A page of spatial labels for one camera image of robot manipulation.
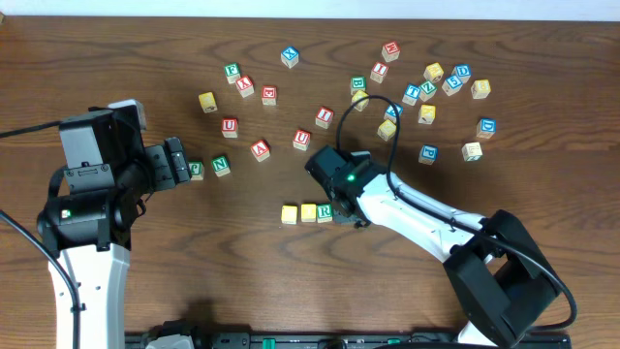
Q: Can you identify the green R block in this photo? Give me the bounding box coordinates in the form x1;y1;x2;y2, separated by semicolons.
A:
317;204;333;223

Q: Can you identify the yellow O block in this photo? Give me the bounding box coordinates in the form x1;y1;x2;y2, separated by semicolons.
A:
300;204;317;223

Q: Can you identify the yellow C block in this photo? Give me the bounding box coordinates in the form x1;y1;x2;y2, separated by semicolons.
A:
281;205;298;225

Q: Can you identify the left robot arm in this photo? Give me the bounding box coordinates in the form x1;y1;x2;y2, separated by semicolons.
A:
37;99;192;348

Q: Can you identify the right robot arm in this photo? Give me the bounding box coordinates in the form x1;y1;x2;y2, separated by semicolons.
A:
305;145;566;348

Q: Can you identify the red U block centre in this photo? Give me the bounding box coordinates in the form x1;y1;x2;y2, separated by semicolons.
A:
293;130;311;151

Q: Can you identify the red u block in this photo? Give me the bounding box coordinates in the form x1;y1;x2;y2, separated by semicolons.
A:
293;130;311;151
221;118;238;139

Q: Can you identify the red I block centre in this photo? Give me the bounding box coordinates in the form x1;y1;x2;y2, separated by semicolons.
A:
315;107;334;129

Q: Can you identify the red i block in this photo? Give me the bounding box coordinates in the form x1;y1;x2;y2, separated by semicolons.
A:
370;62;388;83
315;107;334;129

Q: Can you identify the yellow S block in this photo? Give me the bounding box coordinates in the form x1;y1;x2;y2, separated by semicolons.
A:
377;119;397;142

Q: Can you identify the blue 2 block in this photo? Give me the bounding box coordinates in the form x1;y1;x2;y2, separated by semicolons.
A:
384;104;403;123

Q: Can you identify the yellow block under B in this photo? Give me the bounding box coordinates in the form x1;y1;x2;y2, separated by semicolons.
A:
352;90;369;111

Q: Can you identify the red A block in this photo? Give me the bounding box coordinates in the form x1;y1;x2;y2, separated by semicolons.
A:
251;140;270;162

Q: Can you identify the blue P block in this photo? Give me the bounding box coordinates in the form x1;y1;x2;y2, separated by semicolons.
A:
418;144;438;165

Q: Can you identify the green J block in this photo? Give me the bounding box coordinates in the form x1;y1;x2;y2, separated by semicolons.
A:
188;161;204;180

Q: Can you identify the green B block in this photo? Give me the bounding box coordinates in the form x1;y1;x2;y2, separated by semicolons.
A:
350;76;367;95

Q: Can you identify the yellow hammer block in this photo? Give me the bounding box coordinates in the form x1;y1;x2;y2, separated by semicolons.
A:
418;105;436;124

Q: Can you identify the blue T block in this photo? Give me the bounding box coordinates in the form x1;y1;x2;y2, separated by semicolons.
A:
402;83;420;106

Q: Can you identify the red I block upper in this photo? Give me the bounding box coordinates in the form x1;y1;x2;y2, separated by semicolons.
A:
370;62;388;83

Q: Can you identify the red E block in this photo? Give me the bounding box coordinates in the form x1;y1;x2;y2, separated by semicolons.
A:
262;85;277;106

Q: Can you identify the yellow block far left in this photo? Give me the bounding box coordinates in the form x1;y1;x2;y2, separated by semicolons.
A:
198;92;218;113

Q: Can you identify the green N block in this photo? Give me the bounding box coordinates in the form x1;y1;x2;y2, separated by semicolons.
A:
211;155;231;177

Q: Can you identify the green Z block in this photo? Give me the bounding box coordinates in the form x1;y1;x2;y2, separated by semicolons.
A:
419;80;437;102

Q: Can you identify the red U block left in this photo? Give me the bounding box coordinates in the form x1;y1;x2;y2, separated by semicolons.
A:
221;118;238;139

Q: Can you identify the plain L block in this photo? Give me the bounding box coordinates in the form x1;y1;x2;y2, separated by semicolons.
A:
461;142;482;162

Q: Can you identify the blue X block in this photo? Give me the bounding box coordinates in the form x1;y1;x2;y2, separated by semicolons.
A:
281;47;299;69

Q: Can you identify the red block top right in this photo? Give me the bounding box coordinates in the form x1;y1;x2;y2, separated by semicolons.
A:
382;41;401;63

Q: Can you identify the yellow block upper right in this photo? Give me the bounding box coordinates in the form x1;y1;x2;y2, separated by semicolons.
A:
423;62;444;83

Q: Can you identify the blue 5 block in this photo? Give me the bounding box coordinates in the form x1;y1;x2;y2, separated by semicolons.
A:
442;75;463;96

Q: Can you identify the green F block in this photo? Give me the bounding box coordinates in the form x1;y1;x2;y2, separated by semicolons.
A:
224;63;241;84

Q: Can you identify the blue D block right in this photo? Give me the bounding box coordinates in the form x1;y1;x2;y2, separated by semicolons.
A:
476;118;497;139

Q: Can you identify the blue d block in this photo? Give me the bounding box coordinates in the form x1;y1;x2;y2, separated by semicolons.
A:
476;118;497;139
451;64;472;83

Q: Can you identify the blue D block upper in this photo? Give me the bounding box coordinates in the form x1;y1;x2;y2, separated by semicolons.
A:
451;64;472;83

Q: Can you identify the yellow 8 block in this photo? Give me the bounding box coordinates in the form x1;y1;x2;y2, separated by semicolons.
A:
471;79;491;100

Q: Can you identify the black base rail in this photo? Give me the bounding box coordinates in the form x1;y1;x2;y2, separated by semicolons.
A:
125;332;573;349

